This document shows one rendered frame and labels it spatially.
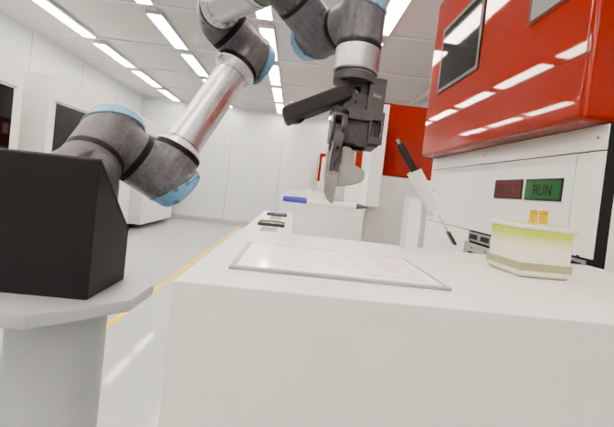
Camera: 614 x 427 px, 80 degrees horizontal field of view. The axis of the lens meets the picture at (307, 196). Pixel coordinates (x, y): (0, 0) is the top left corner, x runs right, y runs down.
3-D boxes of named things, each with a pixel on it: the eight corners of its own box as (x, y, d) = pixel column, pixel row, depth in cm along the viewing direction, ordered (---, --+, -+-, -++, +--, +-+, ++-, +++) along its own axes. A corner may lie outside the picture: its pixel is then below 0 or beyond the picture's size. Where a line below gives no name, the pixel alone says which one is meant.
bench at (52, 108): (129, 233, 596) (141, 110, 591) (58, 253, 416) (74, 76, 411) (60, 226, 592) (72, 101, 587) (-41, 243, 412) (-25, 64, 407)
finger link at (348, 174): (362, 206, 57) (369, 147, 58) (324, 201, 57) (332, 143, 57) (358, 207, 60) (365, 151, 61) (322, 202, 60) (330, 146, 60)
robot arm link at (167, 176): (109, 178, 85) (227, 21, 104) (163, 212, 93) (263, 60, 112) (123, 176, 76) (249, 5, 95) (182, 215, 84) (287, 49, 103)
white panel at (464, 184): (427, 258, 147) (439, 158, 146) (594, 347, 66) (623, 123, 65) (419, 257, 147) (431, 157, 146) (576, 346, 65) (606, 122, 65)
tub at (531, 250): (531, 269, 54) (536, 222, 54) (573, 282, 47) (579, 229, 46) (483, 264, 53) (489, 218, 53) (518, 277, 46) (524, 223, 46)
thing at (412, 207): (430, 250, 63) (439, 172, 63) (439, 253, 59) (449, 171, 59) (396, 246, 63) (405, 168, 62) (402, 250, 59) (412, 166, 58)
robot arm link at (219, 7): (202, -19, 97) (287, -89, 56) (233, 15, 103) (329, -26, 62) (174, 13, 95) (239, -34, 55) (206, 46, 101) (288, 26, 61)
